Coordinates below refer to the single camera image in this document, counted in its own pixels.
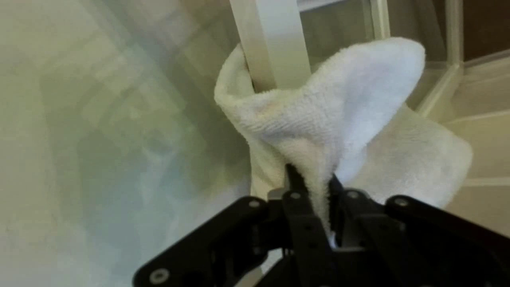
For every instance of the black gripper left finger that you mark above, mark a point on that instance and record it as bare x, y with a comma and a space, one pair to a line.
311, 249

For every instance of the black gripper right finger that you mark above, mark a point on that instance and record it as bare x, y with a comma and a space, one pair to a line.
378, 252

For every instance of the white terry cloth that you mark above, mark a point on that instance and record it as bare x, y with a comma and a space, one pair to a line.
348, 122

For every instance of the open white cabinet door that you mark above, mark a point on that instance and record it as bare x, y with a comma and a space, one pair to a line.
467, 43

